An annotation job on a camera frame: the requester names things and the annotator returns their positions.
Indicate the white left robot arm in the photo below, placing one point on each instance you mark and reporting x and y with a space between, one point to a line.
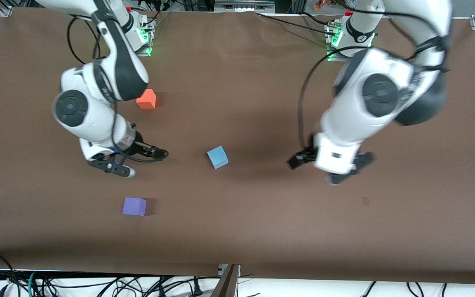
386 95

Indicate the grey aluminium profile post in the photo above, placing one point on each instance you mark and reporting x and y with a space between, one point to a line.
227 284

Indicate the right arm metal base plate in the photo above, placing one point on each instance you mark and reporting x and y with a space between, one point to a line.
143 53

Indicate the light blue foam block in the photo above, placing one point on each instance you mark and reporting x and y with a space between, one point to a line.
217 157

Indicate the purple foam block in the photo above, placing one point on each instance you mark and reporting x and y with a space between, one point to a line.
134 206

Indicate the orange foam block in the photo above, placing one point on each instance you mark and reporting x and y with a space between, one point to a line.
149 101

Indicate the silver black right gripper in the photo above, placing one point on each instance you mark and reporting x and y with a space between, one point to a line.
142 147

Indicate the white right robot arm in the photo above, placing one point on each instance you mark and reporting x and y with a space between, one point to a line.
85 115

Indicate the black power plug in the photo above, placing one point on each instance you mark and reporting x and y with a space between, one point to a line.
196 288

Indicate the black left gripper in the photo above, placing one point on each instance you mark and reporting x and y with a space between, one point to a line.
306 155

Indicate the small orange toy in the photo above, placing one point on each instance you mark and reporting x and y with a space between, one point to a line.
320 5

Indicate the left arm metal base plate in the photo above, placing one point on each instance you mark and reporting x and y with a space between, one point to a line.
361 59

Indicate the brown paper table cover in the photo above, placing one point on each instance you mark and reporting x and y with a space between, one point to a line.
241 227

